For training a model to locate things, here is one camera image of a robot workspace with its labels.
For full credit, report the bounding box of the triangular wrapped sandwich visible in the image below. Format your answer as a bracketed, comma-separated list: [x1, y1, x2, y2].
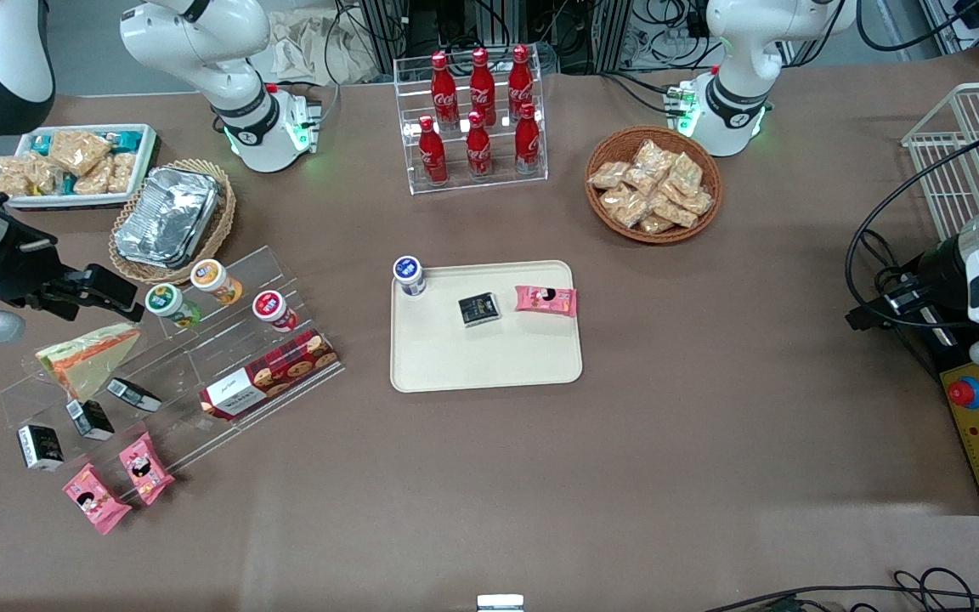
[35, 322, 143, 403]

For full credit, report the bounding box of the red cola bottle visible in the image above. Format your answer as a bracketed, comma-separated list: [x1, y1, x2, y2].
[465, 110, 494, 180]
[513, 102, 541, 176]
[417, 115, 449, 186]
[430, 51, 460, 130]
[468, 47, 497, 127]
[507, 44, 535, 120]

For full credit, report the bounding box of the beige plastic serving tray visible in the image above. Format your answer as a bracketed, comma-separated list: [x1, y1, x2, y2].
[389, 259, 585, 394]

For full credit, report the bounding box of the white rectangular snack tray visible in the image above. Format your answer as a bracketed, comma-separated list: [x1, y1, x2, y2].
[0, 123, 159, 210]

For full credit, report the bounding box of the orange lid yogurt cup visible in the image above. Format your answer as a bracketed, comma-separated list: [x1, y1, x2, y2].
[190, 258, 245, 306]

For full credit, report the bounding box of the aluminium frame rack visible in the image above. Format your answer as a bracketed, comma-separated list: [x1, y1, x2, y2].
[352, 0, 711, 76]

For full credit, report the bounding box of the small black snack box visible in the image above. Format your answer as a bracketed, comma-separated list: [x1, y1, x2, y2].
[16, 424, 66, 472]
[106, 377, 163, 414]
[457, 291, 502, 329]
[65, 399, 116, 442]

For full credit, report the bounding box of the aluminium foil container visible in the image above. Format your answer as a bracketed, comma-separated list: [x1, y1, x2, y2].
[113, 167, 221, 269]

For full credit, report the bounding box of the beige crumpled cloth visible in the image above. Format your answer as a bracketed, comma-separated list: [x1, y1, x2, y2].
[267, 7, 382, 87]

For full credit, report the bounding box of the large rice cracker packet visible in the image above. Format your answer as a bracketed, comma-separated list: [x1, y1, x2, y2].
[48, 127, 113, 177]

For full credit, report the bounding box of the green lid yogurt cup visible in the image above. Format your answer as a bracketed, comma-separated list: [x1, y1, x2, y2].
[144, 284, 202, 330]

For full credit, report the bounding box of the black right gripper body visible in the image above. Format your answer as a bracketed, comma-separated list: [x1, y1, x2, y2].
[0, 219, 74, 309]

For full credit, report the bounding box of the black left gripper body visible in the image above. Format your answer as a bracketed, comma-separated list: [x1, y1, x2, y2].
[845, 238, 971, 332]

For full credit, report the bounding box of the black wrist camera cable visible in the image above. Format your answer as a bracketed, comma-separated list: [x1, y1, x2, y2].
[845, 134, 979, 332]

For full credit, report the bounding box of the pink snack packet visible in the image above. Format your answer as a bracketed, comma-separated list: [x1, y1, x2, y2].
[118, 431, 177, 507]
[513, 284, 579, 319]
[61, 463, 133, 536]

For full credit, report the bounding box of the black floor cable bundle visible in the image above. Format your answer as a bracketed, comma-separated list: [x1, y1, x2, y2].
[700, 568, 979, 612]

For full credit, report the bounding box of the blue lid yogurt cup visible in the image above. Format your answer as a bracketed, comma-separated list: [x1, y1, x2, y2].
[393, 255, 428, 298]

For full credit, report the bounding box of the red tartan cookie box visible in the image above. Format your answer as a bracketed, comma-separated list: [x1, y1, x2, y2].
[198, 329, 340, 422]

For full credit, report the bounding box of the clear acrylic stepped shelf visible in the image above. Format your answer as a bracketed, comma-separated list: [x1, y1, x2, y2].
[0, 246, 346, 504]

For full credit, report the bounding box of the white wire basket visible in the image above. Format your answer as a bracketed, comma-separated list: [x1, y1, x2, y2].
[901, 82, 979, 244]

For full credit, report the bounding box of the round brown wicker basket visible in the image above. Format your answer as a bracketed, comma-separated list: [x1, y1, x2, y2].
[584, 126, 724, 246]

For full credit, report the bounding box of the red lid yogurt cup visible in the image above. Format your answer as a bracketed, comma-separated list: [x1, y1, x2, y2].
[252, 290, 299, 333]

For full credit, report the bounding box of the clear acrylic bottle rack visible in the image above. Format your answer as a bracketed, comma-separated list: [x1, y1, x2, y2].
[393, 53, 549, 197]

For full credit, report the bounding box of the oval wicker basket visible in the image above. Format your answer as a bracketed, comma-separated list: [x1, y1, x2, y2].
[108, 159, 238, 286]

